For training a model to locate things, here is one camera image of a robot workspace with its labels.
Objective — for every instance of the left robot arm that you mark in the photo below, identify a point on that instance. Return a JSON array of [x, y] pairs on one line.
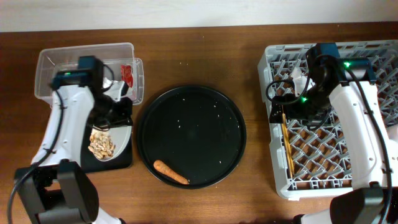
[[54, 188]]

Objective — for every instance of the grey dishwasher rack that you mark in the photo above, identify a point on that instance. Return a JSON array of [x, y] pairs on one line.
[[321, 161]]

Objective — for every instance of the black rectangular tray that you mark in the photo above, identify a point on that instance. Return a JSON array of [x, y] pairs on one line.
[[90, 164]]

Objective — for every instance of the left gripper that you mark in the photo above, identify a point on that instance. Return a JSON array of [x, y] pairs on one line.
[[125, 120]]

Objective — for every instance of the red snack wrapper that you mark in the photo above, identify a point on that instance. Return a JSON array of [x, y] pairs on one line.
[[127, 75]]

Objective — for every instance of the wooden chopstick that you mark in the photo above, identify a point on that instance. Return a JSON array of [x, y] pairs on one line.
[[288, 150], [283, 116]]

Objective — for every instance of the peanut shells pile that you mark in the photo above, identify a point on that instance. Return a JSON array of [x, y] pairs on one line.
[[101, 145]]

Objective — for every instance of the orange carrot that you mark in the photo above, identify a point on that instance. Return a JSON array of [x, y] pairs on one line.
[[166, 170]]

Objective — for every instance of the white tissue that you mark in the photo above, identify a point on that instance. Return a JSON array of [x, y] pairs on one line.
[[107, 84]]

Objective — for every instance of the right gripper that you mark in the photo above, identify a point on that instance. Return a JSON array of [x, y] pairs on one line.
[[290, 113]]

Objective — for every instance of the grey plate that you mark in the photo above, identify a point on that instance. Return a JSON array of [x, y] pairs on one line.
[[120, 137]]

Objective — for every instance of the round black tray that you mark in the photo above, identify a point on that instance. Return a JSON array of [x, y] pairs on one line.
[[196, 130]]

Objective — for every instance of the clear plastic bin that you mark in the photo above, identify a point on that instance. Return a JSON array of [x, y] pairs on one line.
[[51, 61]]

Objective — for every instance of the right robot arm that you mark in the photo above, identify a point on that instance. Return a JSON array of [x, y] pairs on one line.
[[348, 85]]

